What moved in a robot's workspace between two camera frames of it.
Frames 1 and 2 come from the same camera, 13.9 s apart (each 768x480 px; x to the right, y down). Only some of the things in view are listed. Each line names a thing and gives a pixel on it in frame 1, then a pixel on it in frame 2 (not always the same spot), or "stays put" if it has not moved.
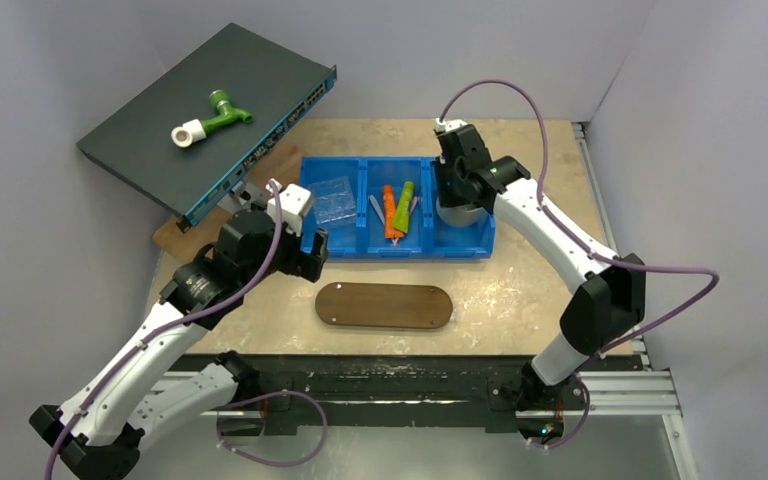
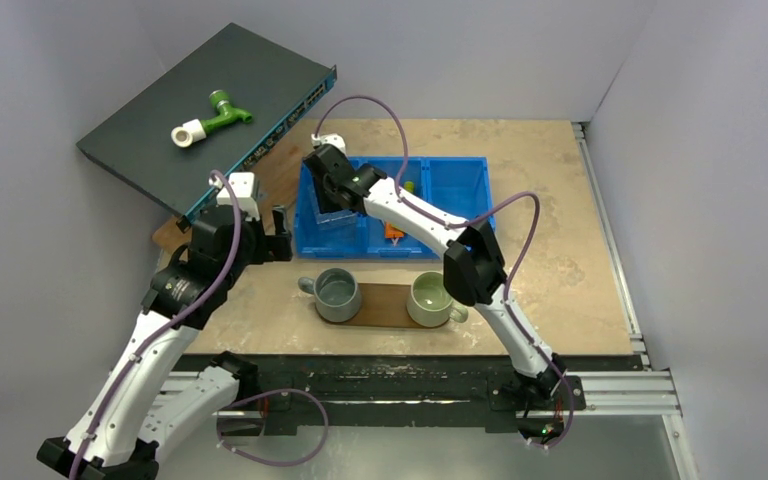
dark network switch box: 276,85 stays put
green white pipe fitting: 195,130 stays put
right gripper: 451,187 to 322,175
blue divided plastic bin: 385,208 stays put
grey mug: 461,217 to 337,293
